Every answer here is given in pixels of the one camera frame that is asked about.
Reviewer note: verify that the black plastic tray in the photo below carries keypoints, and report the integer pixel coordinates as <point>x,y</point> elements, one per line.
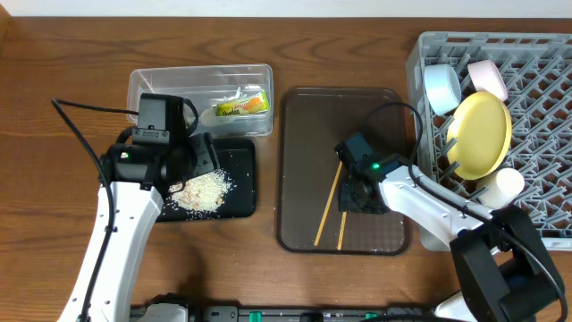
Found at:
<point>237,157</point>

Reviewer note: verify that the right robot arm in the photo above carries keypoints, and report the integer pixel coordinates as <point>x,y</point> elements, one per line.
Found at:
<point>505,272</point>

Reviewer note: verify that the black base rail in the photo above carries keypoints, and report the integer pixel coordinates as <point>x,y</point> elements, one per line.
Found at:
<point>223,311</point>

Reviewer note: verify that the rice food waste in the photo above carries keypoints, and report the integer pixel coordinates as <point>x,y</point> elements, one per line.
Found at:
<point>201,195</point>

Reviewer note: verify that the grey dishwasher rack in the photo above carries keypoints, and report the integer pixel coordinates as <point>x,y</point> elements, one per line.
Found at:
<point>536,69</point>

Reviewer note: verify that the brown serving tray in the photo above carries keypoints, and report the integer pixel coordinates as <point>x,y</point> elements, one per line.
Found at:
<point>314,121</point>

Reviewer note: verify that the yellow plate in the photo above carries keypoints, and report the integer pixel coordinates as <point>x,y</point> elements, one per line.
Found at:
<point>481,130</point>

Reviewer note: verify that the green orange snack wrapper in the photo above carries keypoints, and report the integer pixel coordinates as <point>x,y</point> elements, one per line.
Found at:
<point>254,104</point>

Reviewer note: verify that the white cup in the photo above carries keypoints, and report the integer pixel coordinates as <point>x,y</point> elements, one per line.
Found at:
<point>501,187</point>

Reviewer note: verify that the clear plastic waste bin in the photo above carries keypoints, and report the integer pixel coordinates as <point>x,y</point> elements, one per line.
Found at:
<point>207,87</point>

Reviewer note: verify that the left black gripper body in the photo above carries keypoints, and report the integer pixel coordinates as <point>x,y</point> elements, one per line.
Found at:
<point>204,155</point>

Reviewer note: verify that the light blue bowl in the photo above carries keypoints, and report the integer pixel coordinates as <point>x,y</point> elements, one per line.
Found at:
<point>442,88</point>

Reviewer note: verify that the wooden chopstick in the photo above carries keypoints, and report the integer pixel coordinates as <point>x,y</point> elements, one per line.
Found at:
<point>342,230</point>
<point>328,204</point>

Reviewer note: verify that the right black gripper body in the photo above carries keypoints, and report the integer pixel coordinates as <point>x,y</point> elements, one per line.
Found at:
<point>357,197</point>

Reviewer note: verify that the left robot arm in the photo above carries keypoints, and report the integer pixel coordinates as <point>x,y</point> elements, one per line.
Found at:
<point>135,174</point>

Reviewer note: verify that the white bowl with food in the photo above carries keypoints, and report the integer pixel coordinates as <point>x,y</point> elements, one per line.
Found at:
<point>486,77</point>

